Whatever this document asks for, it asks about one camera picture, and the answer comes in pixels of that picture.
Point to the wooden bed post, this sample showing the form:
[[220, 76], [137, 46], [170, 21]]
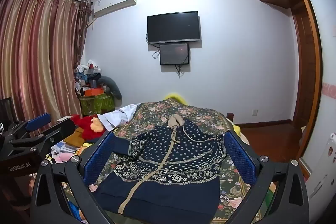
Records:
[[230, 117]]

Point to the wooden door frame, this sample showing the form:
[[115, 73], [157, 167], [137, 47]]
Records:
[[313, 69]]

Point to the red plush toy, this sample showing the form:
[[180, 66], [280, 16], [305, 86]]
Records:
[[88, 127]]

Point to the wooden nightstand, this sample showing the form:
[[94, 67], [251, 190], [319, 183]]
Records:
[[74, 138]]

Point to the white air conditioner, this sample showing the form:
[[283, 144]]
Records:
[[115, 2]]

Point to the white cloth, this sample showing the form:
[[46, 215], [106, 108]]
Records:
[[118, 115]]

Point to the red box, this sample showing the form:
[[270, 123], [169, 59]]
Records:
[[64, 119]]

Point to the pile of clothes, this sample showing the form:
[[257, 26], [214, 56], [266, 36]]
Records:
[[86, 74]]

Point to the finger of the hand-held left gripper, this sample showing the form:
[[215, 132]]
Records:
[[39, 121], [64, 129]]

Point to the pink plush toy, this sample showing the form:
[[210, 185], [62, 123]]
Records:
[[64, 157]]

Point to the striped pink curtain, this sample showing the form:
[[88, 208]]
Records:
[[39, 56]]

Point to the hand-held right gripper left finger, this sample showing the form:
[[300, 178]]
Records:
[[101, 153]]

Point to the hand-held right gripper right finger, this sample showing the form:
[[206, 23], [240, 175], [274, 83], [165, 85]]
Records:
[[239, 154]]

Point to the large black television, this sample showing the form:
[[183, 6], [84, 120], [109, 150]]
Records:
[[173, 27]]

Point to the small black monitor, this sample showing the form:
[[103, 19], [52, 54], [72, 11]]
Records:
[[174, 54]]

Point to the navy patterned hooded robe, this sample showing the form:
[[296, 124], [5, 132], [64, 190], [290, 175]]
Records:
[[168, 161]]

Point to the yellow printed bed sheet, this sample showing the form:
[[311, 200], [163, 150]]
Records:
[[235, 128]]

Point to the orange box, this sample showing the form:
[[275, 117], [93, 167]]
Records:
[[93, 92]]

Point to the white wall socket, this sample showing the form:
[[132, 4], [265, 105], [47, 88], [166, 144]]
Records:
[[254, 111]]

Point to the floral blanket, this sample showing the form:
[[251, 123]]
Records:
[[199, 115]]

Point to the grey neck pillow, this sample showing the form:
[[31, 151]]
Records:
[[114, 87]]

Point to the yellow plush pillow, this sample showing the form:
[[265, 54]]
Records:
[[174, 97]]

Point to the dark wooden chair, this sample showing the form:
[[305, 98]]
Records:
[[5, 111]]

